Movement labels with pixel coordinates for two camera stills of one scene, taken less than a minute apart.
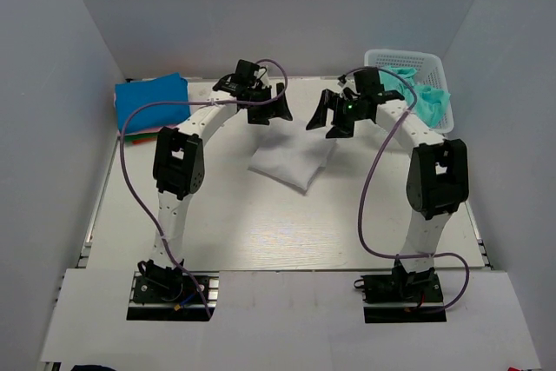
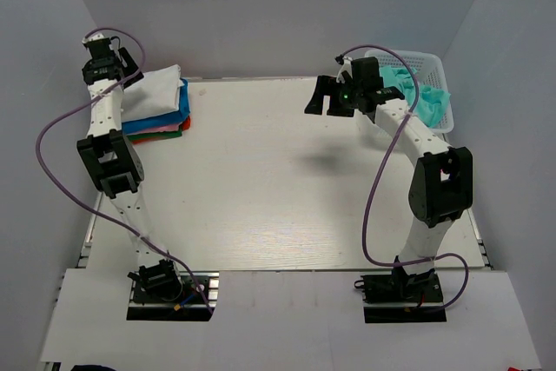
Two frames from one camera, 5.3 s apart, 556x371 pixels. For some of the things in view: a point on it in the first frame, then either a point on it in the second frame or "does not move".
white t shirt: [291, 154] -> [155, 94]
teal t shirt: [431, 100] does not move
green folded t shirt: [130, 138] does not move
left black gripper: [263, 116] -> [130, 66]
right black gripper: [327, 101] -> [323, 88]
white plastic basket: [429, 72] does not move
